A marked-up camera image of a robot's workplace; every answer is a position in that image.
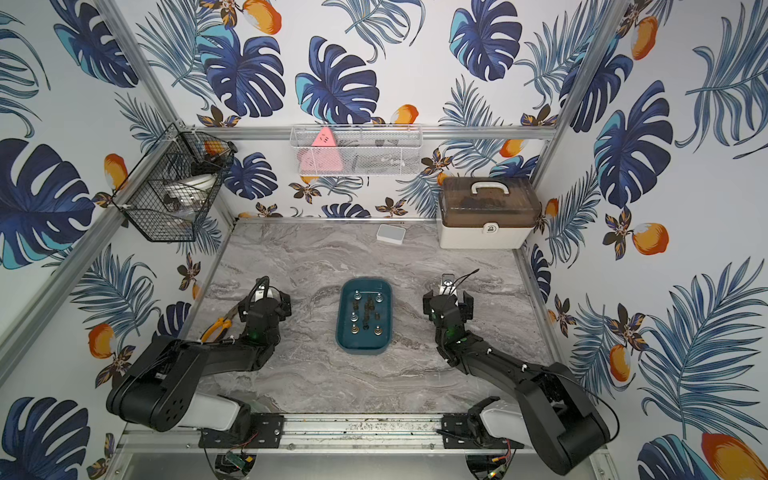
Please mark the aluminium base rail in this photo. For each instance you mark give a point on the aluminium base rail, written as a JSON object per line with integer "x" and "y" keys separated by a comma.
{"x": 322, "y": 433}

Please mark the yellow handled pliers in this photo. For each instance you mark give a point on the yellow handled pliers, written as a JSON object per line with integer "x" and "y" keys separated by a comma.
{"x": 219, "y": 329}

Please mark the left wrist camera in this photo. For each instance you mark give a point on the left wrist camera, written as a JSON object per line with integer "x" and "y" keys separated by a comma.
{"x": 263, "y": 289}

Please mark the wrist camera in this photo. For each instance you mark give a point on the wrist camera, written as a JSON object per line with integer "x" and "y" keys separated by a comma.
{"x": 447, "y": 284}
{"x": 263, "y": 289}

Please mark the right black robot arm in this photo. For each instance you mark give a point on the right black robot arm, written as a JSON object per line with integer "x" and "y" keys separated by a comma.
{"x": 551, "y": 412}

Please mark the teal plastic storage box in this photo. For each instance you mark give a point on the teal plastic storage box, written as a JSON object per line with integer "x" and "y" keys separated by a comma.
{"x": 371, "y": 314}

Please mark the black wire basket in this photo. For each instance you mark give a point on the black wire basket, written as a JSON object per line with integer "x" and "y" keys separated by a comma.
{"x": 169, "y": 195}

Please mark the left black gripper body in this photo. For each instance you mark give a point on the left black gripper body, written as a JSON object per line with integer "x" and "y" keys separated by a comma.
{"x": 264, "y": 306}

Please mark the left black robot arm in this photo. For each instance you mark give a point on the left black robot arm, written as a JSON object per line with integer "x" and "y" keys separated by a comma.
{"x": 158, "y": 389}

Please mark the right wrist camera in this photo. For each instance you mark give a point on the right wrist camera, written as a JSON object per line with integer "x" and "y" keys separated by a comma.
{"x": 447, "y": 284}

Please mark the small white square box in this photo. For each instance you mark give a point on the small white square box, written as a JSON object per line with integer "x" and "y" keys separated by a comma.
{"x": 391, "y": 234}

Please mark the pink triangle item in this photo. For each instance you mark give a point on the pink triangle item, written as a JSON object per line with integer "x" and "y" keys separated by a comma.
{"x": 323, "y": 156}

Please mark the clear wall shelf basket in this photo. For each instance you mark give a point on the clear wall shelf basket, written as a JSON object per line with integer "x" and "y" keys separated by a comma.
{"x": 368, "y": 150}

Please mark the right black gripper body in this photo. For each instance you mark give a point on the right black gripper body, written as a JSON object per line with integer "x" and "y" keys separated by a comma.
{"x": 467, "y": 311}

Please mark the white box with brown lid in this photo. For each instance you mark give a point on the white box with brown lid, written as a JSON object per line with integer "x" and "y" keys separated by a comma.
{"x": 486, "y": 213}

